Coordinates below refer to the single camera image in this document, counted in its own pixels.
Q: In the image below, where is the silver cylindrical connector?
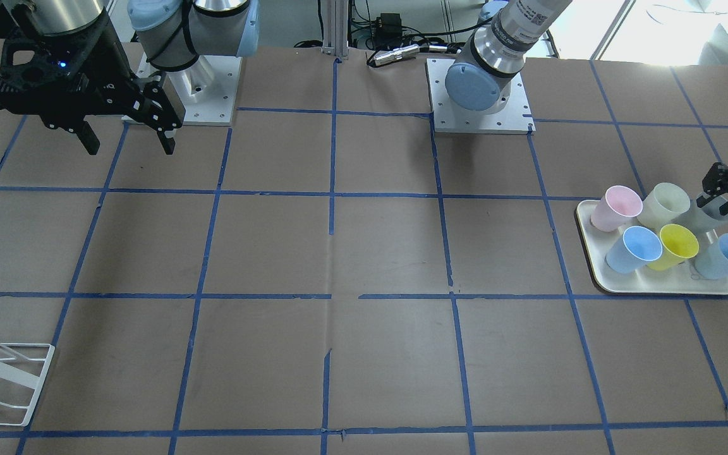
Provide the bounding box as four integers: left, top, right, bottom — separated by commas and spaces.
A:
366, 44, 421, 68

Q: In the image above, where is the frosted grey plastic cup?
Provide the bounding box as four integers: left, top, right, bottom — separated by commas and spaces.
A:
675, 196, 728, 236

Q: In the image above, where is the pink plastic cup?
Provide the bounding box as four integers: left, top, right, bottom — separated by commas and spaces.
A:
590, 185, 643, 231

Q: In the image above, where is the aluminium frame post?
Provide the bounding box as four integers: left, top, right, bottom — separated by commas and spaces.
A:
320, 0, 350, 63

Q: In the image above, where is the yellow plastic cup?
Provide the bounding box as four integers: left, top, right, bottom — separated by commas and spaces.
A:
646, 224, 700, 271

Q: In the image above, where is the white serving tray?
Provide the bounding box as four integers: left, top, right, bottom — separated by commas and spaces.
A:
575, 200, 728, 296

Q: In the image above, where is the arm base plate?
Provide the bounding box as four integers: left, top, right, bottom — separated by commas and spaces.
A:
168, 56, 243, 126
427, 58, 537, 135

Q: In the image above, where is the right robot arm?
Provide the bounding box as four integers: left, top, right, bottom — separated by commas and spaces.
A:
0, 1, 259, 155

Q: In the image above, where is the white wire cup rack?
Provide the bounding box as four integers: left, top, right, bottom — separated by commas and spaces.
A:
0, 310, 56, 427

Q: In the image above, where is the light blue plastic cup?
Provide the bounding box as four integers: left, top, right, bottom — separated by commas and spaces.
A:
693, 233, 728, 279

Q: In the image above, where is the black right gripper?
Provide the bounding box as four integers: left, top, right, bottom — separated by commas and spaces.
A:
0, 9, 186, 155

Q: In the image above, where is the pale green plastic cup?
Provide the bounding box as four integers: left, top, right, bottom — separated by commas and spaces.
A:
636, 182, 691, 231

